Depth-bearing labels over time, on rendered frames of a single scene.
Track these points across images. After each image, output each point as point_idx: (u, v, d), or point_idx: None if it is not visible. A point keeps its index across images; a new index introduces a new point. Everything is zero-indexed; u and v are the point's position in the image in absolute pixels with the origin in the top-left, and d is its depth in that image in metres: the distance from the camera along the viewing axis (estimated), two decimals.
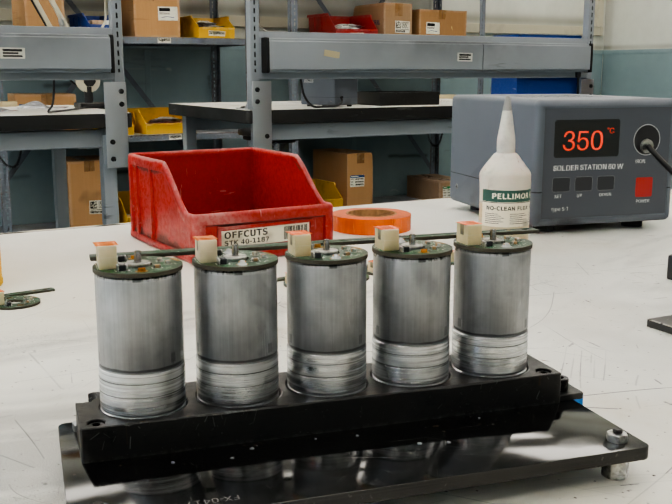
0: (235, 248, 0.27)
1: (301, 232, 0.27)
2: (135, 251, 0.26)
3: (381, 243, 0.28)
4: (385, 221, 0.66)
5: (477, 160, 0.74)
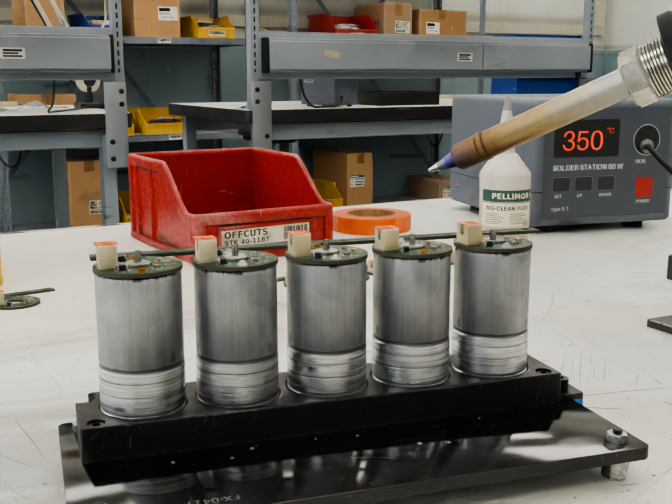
0: (235, 248, 0.27)
1: (301, 232, 0.27)
2: (135, 251, 0.26)
3: (381, 243, 0.28)
4: (385, 221, 0.66)
5: None
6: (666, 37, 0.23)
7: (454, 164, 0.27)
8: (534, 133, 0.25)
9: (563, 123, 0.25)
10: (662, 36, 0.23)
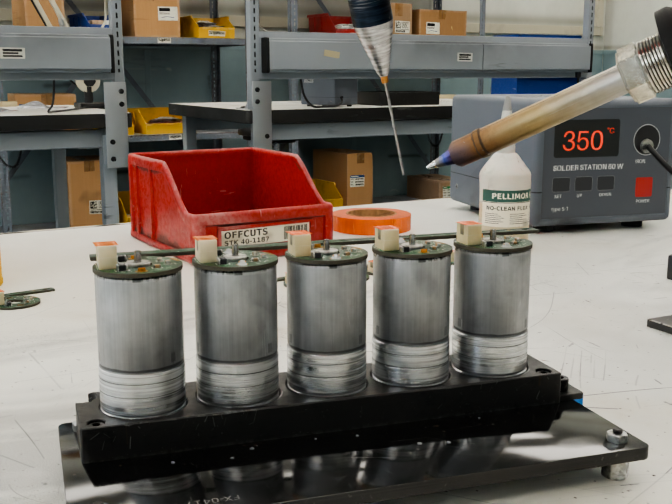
0: (235, 248, 0.27)
1: (301, 232, 0.27)
2: (135, 251, 0.26)
3: (381, 243, 0.28)
4: (385, 221, 0.66)
5: (477, 160, 0.74)
6: (664, 33, 0.23)
7: (452, 161, 0.27)
8: (532, 130, 0.25)
9: (561, 120, 0.25)
10: (660, 32, 0.23)
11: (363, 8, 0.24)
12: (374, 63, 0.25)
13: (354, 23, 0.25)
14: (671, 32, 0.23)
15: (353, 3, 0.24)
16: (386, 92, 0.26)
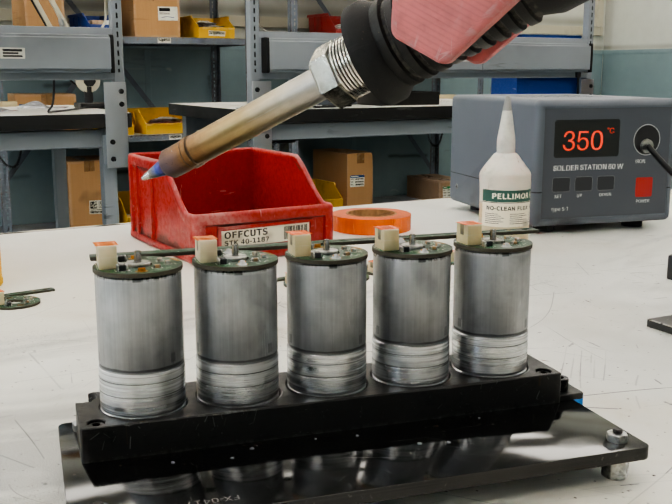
0: (235, 248, 0.27)
1: (301, 232, 0.27)
2: (135, 251, 0.26)
3: (381, 243, 0.28)
4: (385, 221, 0.66)
5: (477, 160, 0.74)
6: (345, 30, 0.20)
7: (163, 172, 0.24)
8: (236, 137, 0.23)
9: (264, 127, 0.23)
10: (342, 29, 0.20)
11: None
12: None
13: None
14: (352, 29, 0.20)
15: None
16: None
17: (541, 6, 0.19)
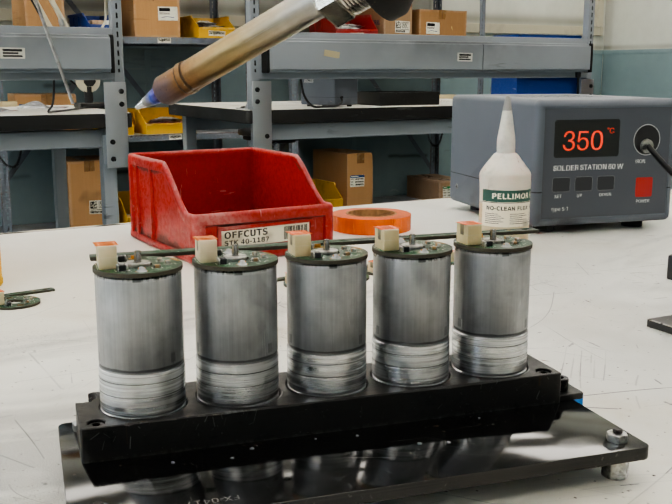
0: (235, 248, 0.27)
1: (301, 232, 0.27)
2: (135, 251, 0.26)
3: (381, 243, 0.28)
4: (385, 221, 0.66)
5: (477, 160, 0.74)
6: None
7: (158, 99, 0.24)
8: (231, 60, 0.22)
9: (260, 48, 0.22)
10: None
11: None
12: None
13: None
14: None
15: None
16: (35, 4, 0.22)
17: None
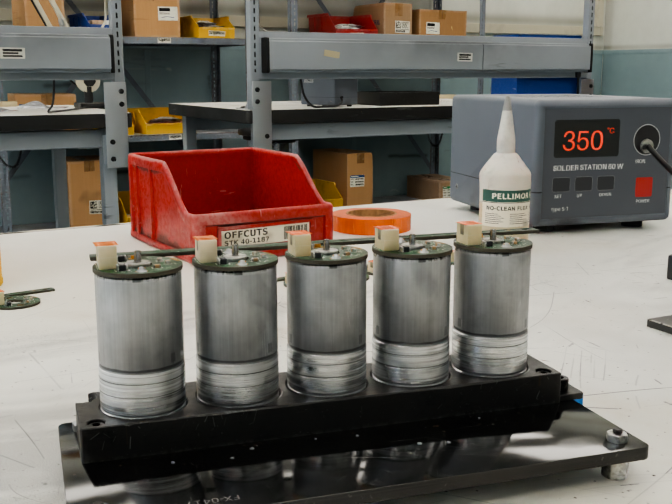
0: (235, 248, 0.27)
1: (301, 232, 0.27)
2: (135, 251, 0.26)
3: (381, 243, 0.28)
4: (385, 221, 0.66)
5: (477, 160, 0.74)
6: None
7: None
8: None
9: None
10: None
11: None
12: None
13: None
14: None
15: None
16: None
17: None
